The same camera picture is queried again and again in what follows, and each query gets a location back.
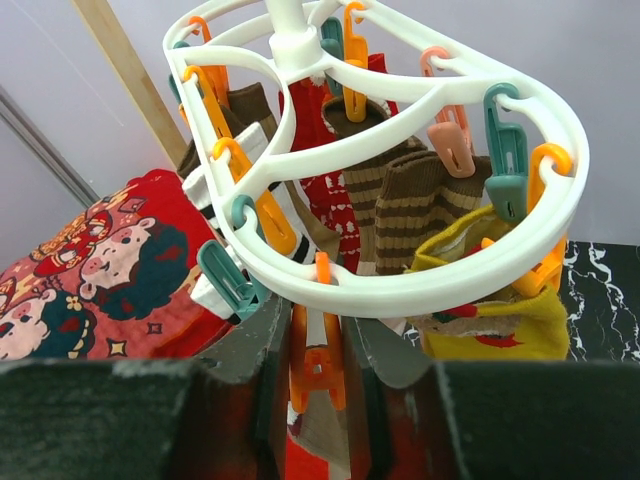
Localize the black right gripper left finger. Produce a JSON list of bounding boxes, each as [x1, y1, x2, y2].
[[1, 296, 290, 479]]

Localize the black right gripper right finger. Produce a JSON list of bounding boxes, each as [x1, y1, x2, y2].
[[342, 317, 639, 479]]

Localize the taupe ribbed sock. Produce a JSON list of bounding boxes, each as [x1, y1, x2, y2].
[[287, 390, 350, 479]]

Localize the white sock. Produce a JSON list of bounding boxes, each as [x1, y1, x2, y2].
[[182, 122, 266, 226], [191, 240, 267, 325]]

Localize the tan sock brown cuff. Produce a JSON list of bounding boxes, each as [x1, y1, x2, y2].
[[284, 180, 340, 261], [177, 82, 277, 179]]

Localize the white round clip hanger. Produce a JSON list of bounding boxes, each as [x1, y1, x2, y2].
[[163, 1, 590, 319]]

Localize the red christmas sock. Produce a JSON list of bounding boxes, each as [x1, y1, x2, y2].
[[288, 53, 398, 275]]

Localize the red plastic bin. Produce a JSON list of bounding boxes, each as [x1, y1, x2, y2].
[[285, 432, 351, 480]]

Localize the mustard yellow hanging sock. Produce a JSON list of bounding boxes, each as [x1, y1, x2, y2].
[[405, 205, 570, 361]]

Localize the red cartoon bear pillow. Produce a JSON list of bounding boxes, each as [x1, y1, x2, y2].
[[1, 169, 232, 361]]

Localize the brown hanging sock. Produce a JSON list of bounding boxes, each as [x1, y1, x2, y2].
[[322, 94, 494, 276]]

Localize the wooden rack frame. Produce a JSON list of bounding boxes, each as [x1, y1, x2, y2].
[[72, 0, 187, 167]]

